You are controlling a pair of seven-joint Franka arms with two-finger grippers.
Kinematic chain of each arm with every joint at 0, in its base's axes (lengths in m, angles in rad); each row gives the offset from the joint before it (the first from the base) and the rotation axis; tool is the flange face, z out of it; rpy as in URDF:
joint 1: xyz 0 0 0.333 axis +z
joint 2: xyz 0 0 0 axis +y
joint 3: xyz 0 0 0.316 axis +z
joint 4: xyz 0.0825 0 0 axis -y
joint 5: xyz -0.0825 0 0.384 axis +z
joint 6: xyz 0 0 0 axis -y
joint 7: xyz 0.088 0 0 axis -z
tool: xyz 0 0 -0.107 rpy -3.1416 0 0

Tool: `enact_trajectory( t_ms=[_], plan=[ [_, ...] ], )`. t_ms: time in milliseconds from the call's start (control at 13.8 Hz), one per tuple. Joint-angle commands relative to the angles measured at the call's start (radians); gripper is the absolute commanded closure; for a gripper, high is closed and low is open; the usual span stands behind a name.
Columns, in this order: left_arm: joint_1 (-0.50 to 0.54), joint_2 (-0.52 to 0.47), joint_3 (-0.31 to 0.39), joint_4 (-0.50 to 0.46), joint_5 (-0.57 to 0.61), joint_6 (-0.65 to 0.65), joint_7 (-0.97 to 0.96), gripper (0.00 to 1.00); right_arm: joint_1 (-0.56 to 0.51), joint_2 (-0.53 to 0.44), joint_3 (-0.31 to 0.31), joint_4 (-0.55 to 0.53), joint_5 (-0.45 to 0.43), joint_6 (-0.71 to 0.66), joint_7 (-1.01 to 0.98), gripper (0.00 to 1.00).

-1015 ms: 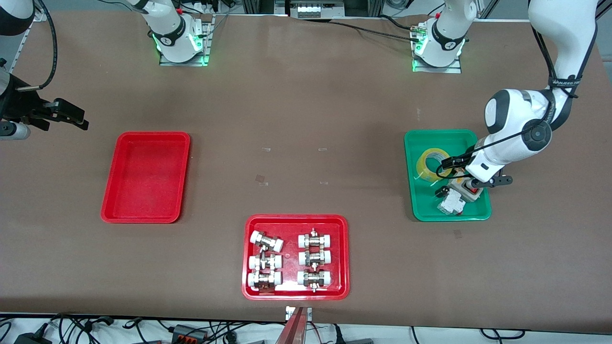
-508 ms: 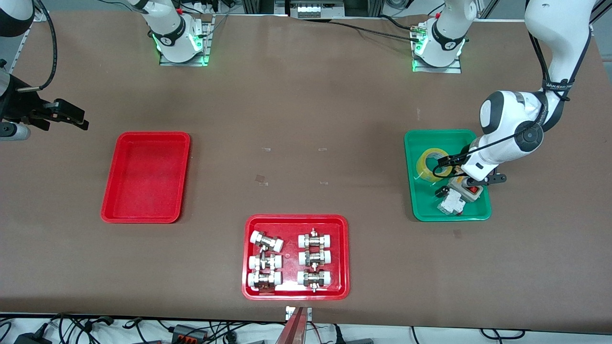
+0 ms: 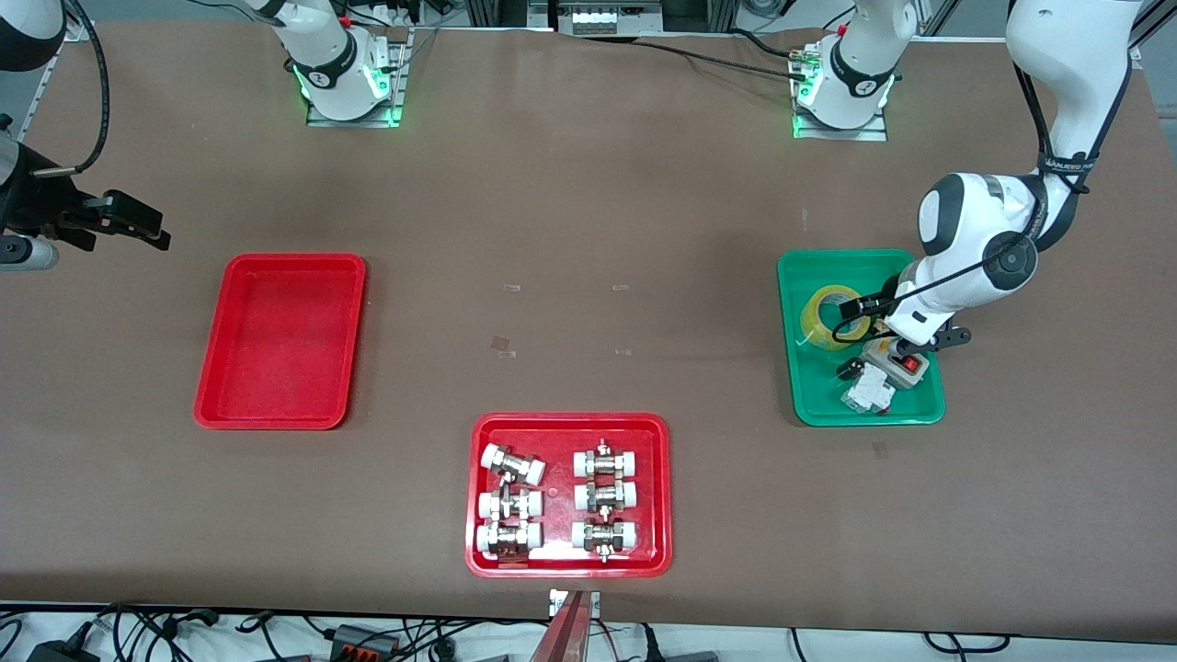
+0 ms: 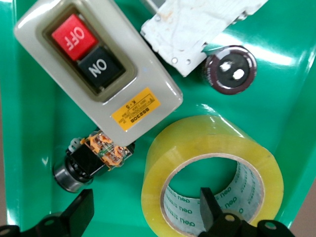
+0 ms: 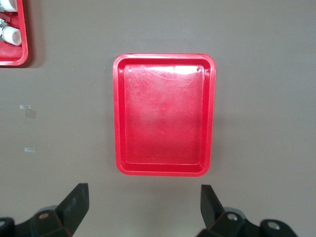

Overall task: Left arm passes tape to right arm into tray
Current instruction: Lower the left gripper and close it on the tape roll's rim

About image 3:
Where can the metal pipe fitting white caps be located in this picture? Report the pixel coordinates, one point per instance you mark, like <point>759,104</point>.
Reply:
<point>605,462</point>
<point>605,496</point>
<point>508,538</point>
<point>513,464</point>
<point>604,536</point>
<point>510,504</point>

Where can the red aluminium bar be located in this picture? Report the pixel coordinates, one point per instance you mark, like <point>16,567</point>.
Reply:
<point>563,634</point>

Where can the white power strip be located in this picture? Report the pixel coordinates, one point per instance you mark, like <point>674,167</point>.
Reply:
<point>607,18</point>

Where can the green plastic tray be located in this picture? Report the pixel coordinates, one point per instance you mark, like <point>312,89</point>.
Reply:
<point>828,386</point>

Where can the grey switch box red button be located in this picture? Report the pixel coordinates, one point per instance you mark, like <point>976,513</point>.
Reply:
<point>897,372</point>

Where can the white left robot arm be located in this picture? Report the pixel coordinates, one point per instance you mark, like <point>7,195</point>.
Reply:
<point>1067,74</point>

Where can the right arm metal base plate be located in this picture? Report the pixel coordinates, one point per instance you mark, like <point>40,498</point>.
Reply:
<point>397,74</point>

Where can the empty-style red plastic tray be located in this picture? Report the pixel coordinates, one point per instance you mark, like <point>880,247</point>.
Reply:
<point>280,340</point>

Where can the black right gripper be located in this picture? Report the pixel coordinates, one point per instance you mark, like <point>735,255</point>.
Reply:
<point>35,204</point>

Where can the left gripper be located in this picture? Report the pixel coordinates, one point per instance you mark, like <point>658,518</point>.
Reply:
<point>888,286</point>

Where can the red tray holding fittings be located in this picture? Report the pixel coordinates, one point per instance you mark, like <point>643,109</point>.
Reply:
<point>561,496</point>

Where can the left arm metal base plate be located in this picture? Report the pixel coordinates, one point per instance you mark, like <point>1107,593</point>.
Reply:
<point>874,131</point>

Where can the yellow transparent tape roll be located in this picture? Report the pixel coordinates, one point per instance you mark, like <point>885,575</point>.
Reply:
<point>814,322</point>

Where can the small black plastic part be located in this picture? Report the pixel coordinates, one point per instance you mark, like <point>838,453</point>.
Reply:
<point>849,370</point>

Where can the white circuit breaker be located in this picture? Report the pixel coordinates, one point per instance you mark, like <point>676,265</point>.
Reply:
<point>869,393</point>

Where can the black power adapter red plugs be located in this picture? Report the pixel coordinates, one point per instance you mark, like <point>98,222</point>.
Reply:
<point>363,639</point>

